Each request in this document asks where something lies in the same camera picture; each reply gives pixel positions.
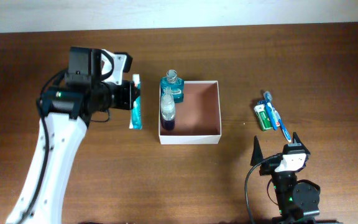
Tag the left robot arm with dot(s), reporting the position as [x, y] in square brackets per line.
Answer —
[92, 82]

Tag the teal mouthwash bottle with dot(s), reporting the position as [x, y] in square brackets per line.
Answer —
[176, 85]

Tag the white cardboard box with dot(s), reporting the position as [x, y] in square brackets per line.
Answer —
[197, 118]

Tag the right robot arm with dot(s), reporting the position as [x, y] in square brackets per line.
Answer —
[297, 200]

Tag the green Dettol soap bar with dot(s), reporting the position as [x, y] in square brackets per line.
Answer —
[263, 117]

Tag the teal toothpaste tube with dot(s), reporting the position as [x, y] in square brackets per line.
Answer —
[136, 118]

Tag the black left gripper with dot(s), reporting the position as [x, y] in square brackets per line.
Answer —
[129, 93]

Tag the clear pump soap bottle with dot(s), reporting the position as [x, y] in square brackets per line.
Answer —
[167, 110]

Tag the blue white toothbrush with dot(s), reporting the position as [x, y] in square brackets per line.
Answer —
[267, 96]

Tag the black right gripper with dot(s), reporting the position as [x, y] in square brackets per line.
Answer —
[268, 165]

